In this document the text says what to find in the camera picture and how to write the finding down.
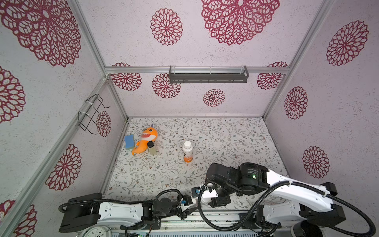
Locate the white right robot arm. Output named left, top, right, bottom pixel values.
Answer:
left=198, top=163, right=346, bottom=228

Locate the black wire wall rack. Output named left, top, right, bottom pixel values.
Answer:
left=77, top=93, right=112, bottom=136

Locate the white round bottle cap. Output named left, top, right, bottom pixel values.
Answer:
left=184, top=141, right=192, bottom=149

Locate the blue green sponge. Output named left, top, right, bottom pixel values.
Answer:
left=124, top=134, right=135, bottom=150

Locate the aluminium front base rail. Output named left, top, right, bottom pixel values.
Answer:
left=76, top=204, right=297, bottom=237

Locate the white dial gauge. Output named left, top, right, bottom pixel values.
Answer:
left=79, top=226, right=112, bottom=237

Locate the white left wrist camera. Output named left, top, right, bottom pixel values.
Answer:
left=180, top=196, right=196, bottom=212

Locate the white bottle orange base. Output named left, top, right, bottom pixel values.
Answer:
left=183, top=146, right=193, bottom=163

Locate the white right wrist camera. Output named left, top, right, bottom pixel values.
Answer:
left=191, top=183, right=219, bottom=198

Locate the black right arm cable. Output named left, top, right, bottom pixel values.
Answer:
left=196, top=180, right=377, bottom=237

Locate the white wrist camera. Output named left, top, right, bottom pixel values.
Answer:
left=191, top=183, right=219, bottom=198
left=180, top=196, right=196, bottom=212

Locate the black capped square bottle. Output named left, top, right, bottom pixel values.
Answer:
left=147, top=141, right=157, bottom=156

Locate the grey wall shelf rail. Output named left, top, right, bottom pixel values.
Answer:
left=169, top=66, right=250, bottom=84

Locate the orange shark plush toy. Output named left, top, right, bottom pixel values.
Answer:
left=132, top=126, right=158, bottom=156

